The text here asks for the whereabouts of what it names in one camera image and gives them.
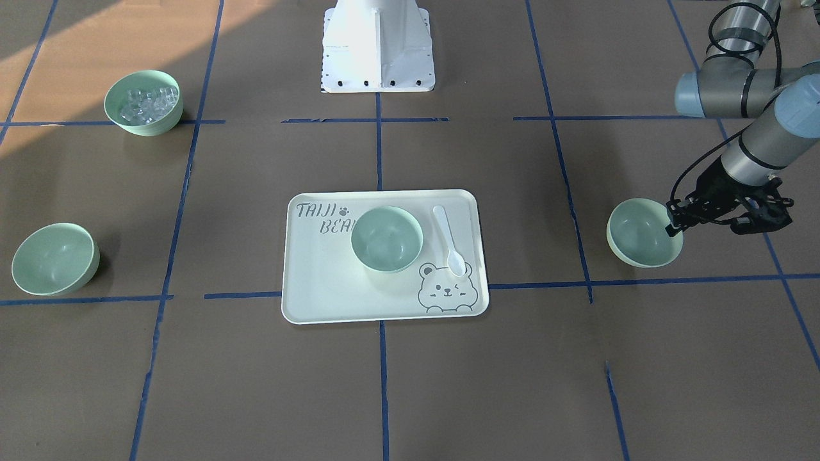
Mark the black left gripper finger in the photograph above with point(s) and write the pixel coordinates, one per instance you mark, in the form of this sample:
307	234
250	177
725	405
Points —
678	220

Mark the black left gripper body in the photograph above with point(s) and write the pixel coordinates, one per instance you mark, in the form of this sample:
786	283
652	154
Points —
712	187

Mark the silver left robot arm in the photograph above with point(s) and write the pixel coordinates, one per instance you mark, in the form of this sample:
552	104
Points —
743	77

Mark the white plastic spoon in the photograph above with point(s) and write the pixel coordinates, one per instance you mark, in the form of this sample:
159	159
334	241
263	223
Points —
455	261

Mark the green bowl on tray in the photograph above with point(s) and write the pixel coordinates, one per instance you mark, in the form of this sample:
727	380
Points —
387	239

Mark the pale green bear tray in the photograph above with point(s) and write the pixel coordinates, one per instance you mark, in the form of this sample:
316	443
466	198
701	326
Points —
324	282

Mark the green bowl with ice cubes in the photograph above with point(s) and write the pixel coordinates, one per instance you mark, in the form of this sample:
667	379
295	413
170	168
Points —
146	103

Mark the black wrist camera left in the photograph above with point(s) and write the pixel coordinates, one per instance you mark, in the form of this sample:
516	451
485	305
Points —
766	209

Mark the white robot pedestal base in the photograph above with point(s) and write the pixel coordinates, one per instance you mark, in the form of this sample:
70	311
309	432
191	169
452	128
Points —
377	47

